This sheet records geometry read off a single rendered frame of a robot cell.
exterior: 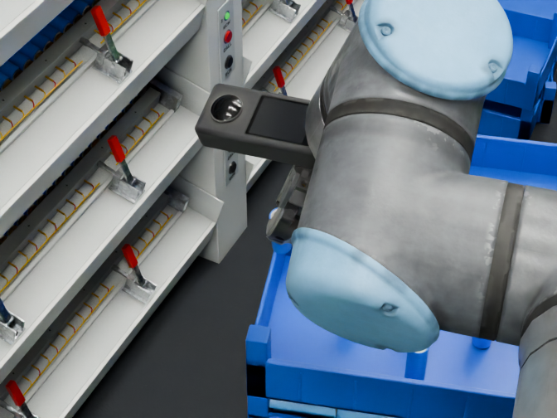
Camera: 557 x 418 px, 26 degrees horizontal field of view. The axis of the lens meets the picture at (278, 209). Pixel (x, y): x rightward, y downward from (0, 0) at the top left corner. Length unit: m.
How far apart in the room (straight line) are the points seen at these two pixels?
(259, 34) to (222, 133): 0.96
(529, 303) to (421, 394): 0.45
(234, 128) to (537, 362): 0.36
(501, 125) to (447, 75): 1.45
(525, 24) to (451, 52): 1.54
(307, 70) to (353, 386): 1.08
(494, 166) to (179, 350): 0.54
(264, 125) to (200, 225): 0.95
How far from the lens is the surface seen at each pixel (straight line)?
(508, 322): 0.66
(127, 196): 1.59
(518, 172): 1.60
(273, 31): 1.86
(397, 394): 1.09
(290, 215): 0.92
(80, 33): 1.47
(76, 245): 1.53
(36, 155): 1.37
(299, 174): 0.90
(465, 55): 0.70
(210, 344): 1.80
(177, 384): 1.75
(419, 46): 0.69
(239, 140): 0.89
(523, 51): 2.22
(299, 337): 1.17
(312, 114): 0.82
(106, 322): 1.70
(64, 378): 1.65
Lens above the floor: 1.38
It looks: 44 degrees down
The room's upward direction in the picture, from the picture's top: straight up
